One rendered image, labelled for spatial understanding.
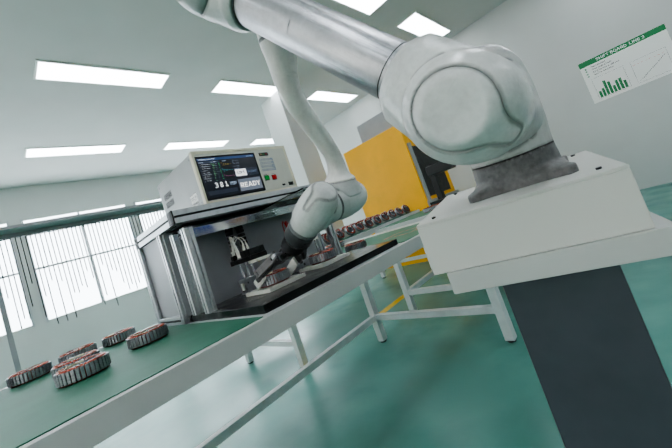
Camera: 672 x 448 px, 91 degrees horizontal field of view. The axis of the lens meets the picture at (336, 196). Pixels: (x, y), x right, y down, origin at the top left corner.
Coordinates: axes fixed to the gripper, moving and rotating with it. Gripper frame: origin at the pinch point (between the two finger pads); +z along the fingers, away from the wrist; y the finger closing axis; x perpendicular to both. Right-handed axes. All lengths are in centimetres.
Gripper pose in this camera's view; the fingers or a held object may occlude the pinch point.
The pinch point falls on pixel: (274, 276)
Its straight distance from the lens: 116.1
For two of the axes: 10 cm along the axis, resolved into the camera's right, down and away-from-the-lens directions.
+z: -4.4, 7.1, 5.5
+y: 6.6, -1.6, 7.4
